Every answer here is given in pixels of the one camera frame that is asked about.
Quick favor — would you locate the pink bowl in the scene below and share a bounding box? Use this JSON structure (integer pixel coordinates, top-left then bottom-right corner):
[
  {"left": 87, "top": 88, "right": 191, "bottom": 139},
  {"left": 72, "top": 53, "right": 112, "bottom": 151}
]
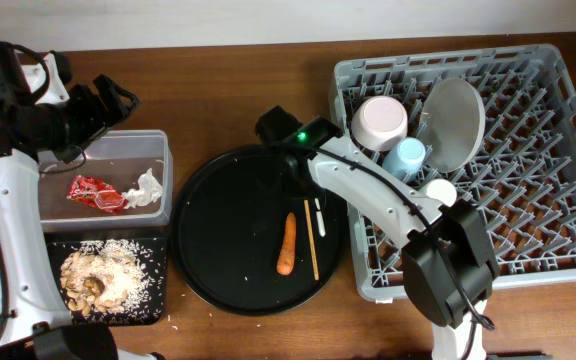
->
[{"left": 351, "top": 96, "right": 408, "bottom": 151}]

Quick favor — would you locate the red snack wrapper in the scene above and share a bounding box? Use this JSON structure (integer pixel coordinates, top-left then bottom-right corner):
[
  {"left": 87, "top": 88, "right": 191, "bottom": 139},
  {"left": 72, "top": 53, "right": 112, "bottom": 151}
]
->
[{"left": 67, "top": 175, "right": 128, "bottom": 215}]

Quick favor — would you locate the wooden chopstick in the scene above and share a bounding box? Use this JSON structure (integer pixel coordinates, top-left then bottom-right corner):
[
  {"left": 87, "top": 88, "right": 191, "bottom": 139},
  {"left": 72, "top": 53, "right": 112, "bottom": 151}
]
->
[{"left": 303, "top": 199, "right": 320, "bottom": 281}]

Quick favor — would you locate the white tissue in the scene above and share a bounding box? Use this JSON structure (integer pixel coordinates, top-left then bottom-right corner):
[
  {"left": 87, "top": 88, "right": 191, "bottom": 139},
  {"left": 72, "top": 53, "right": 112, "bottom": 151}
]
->
[{"left": 122, "top": 168, "right": 163, "bottom": 209}]

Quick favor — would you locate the white plastic fork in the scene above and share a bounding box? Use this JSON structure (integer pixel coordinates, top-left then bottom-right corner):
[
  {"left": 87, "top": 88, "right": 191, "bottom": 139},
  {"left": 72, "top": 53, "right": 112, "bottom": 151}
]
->
[{"left": 314, "top": 198, "right": 326, "bottom": 238}]

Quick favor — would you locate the light blue plastic cup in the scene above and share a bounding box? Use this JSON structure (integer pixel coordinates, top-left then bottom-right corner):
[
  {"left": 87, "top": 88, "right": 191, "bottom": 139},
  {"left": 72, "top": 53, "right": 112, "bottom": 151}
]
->
[{"left": 382, "top": 137, "right": 426, "bottom": 181}]

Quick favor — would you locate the white paper cup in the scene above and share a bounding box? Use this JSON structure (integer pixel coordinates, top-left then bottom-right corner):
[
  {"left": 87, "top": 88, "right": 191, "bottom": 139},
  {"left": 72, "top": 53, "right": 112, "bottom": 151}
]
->
[{"left": 419, "top": 178, "right": 457, "bottom": 207}]

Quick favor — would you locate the grey round plate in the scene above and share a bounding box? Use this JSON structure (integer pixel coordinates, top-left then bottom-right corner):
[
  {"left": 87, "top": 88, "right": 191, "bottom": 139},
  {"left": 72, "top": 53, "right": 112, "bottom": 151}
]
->
[{"left": 415, "top": 78, "right": 486, "bottom": 172}]

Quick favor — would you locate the peanut shells and rice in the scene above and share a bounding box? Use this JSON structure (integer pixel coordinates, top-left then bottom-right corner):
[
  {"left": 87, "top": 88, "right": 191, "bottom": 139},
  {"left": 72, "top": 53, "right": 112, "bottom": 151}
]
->
[{"left": 52, "top": 238, "right": 164, "bottom": 324}]

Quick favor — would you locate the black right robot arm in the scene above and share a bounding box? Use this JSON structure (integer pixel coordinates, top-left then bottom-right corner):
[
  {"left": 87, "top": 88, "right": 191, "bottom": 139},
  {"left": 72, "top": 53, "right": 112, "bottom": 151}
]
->
[{"left": 255, "top": 106, "right": 500, "bottom": 359}]

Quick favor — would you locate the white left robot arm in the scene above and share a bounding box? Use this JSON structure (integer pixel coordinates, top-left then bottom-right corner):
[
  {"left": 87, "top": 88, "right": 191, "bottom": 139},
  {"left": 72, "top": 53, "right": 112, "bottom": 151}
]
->
[{"left": 0, "top": 41, "right": 139, "bottom": 359}]

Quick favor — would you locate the grey dishwasher rack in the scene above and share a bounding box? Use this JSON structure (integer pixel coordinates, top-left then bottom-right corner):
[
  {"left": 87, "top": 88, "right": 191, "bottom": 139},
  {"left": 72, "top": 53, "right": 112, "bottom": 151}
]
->
[{"left": 329, "top": 44, "right": 576, "bottom": 289}]

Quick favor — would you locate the clear plastic bin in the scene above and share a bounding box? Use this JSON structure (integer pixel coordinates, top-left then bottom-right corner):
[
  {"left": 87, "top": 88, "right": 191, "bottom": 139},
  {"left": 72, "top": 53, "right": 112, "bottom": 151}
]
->
[{"left": 39, "top": 130, "right": 174, "bottom": 233}]

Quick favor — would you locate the black round tray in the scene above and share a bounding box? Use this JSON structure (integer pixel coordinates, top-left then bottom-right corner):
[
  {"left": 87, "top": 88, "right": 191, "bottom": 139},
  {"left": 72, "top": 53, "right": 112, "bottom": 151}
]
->
[{"left": 169, "top": 145, "right": 349, "bottom": 316}]

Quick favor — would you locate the orange carrot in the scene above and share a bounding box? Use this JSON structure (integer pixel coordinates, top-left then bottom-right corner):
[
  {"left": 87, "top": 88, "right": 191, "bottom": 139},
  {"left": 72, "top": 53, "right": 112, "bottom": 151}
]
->
[{"left": 276, "top": 213, "right": 297, "bottom": 276}]

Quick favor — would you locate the black rectangular tray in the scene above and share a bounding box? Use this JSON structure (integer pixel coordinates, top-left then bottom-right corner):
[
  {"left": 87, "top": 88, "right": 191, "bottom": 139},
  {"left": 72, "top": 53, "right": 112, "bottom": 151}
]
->
[{"left": 42, "top": 228, "right": 170, "bottom": 326}]

